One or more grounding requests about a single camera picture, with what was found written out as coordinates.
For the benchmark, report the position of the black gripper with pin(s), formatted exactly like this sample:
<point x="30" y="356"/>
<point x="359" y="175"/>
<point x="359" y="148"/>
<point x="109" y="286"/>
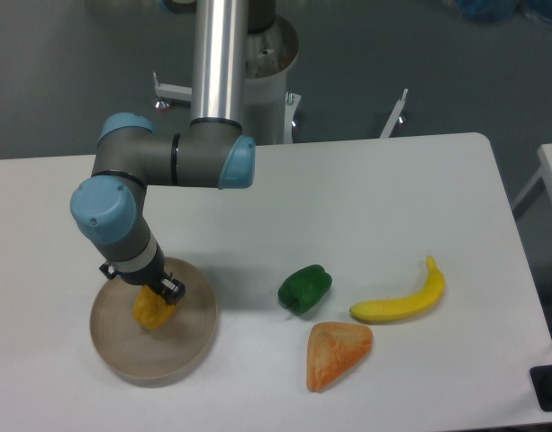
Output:
<point x="153" y="275"/>

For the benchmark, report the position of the yellow bell pepper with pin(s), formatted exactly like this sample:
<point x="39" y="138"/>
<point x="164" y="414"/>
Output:
<point x="150" y="310"/>

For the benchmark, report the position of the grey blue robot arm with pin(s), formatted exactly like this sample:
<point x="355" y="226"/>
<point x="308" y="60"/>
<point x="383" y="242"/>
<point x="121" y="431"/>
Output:
<point x="215" y="153"/>

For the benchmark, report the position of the beige round plate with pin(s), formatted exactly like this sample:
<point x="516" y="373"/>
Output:
<point x="154" y="357"/>

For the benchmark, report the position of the green bell pepper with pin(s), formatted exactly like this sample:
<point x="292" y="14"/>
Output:
<point x="303" y="289"/>

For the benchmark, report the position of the orange triangular bread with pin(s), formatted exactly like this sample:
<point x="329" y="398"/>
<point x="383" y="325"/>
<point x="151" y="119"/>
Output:
<point x="333" y="349"/>

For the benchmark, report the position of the yellow banana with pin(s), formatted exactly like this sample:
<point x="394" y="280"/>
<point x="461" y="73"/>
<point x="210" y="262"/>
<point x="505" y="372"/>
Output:
<point x="403" y="308"/>

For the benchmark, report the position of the black device at table edge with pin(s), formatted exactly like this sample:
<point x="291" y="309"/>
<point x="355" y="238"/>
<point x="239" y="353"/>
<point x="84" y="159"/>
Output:
<point x="541" y="377"/>

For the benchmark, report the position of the white side table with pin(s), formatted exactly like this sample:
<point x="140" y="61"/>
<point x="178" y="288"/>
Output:
<point x="532" y="211"/>

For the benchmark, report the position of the blue bag on floor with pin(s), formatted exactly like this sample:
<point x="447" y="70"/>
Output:
<point x="537" y="11"/>

